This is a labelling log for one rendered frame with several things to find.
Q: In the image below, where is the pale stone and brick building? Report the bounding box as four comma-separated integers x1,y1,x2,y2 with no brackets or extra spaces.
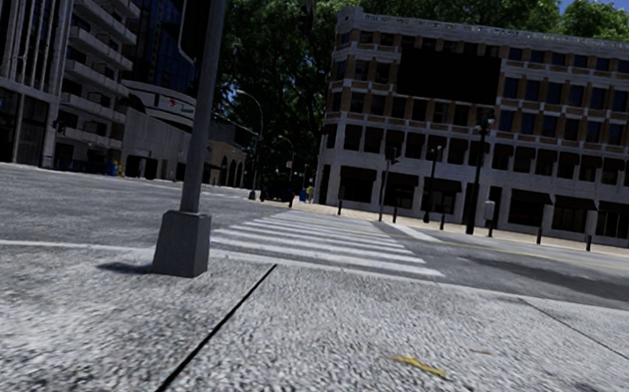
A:
309,0,629,250

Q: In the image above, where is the pale low concrete building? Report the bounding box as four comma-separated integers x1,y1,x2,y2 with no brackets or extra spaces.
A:
109,78,216,189

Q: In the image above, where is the traffic light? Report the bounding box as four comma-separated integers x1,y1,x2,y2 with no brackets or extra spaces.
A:
145,0,320,292
459,106,497,238
373,145,402,224
418,144,445,225

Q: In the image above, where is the tan arched building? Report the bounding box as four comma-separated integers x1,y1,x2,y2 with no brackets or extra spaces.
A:
200,119,254,191

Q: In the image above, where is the pale concrete balcony building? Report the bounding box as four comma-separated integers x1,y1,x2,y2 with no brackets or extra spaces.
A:
49,0,145,180

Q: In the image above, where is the grey street lamp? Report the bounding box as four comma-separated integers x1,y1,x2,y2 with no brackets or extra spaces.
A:
270,134,301,185
221,89,272,201

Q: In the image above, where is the white box on a post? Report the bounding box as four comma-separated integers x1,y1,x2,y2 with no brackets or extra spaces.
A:
479,198,498,239

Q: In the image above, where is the blue glass tower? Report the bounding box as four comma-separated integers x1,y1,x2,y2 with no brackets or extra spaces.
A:
85,0,211,100

